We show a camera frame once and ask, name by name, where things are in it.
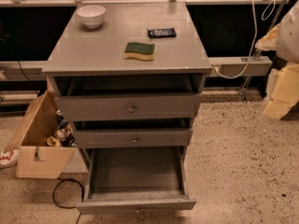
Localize metal stand pole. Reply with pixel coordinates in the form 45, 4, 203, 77
238, 0, 295, 103

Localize grey middle drawer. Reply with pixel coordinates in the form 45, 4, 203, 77
74, 128, 192, 148

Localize grey top drawer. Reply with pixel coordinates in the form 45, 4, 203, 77
55, 93, 200, 121

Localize white ceramic bowl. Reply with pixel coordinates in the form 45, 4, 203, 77
77, 5, 106, 28

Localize black floor cable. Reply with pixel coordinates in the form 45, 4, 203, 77
51, 177, 86, 224

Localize green and yellow sponge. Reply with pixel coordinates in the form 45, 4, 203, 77
123, 42, 155, 61

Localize grey open bottom drawer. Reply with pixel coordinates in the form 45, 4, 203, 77
77, 147, 196, 215

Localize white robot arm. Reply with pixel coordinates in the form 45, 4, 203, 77
255, 1, 299, 122

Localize red and white shoe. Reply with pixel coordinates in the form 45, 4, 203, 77
0, 149, 19, 168

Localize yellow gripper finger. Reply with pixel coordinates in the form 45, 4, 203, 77
255, 24, 279, 51
262, 63, 299, 120

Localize black snack bar packet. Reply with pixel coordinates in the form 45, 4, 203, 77
148, 28, 177, 38

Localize open cardboard box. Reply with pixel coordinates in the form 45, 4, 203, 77
5, 92, 79, 179

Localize items inside cardboard box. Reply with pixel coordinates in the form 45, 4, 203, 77
46, 110, 78, 147

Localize white hanging cable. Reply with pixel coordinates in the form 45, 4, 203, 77
212, 0, 278, 80

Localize grey wooden drawer cabinet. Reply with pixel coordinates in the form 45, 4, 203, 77
41, 1, 213, 154

